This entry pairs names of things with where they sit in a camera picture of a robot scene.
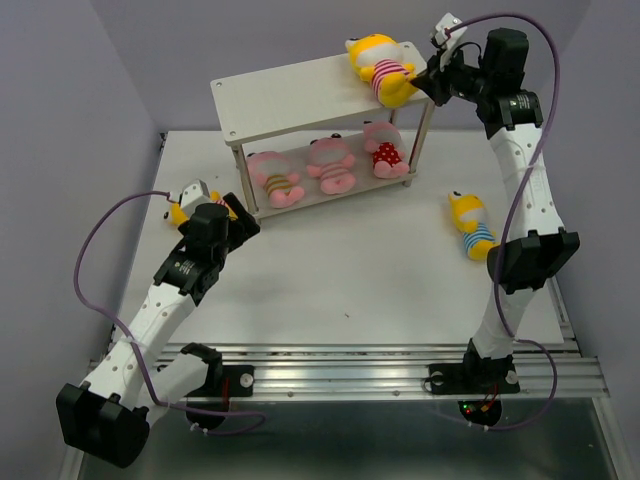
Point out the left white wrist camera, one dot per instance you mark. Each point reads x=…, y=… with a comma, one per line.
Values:
x=191, y=196

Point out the pink plush pink-striped shirt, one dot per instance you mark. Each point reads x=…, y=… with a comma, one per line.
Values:
x=330, y=161

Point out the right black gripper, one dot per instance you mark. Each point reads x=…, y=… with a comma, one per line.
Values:
x=433, y=81

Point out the pink plush red polka-dot dress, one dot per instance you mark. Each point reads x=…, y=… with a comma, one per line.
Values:
x=382, y=140

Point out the white two-tier shelf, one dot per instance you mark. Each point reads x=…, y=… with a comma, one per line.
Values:
x=320, y=95

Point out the yellow plush pink-striped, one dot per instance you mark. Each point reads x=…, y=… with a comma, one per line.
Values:
x=176, y=217
x=379, y=61

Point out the pink plush orange-striped shirt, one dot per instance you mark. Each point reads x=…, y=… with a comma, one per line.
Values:
x=272, y=171

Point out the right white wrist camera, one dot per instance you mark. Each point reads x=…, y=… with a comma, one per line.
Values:
x=447, y=35

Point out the yellow plush blue-striped shirt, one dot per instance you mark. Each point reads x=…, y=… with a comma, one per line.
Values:
x=470, y=218

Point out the aluminium mounting rail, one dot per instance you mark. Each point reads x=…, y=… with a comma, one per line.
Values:
x=290, y=373

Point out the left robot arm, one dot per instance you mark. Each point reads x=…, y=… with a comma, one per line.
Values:
x=109, y=415

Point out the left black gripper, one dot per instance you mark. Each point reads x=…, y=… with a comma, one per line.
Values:
x=244, y=227

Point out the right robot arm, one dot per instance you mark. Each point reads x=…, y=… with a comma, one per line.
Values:
x=535, y=243

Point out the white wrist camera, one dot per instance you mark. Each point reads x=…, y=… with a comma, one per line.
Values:
x=191, y=196
x=447, y=35

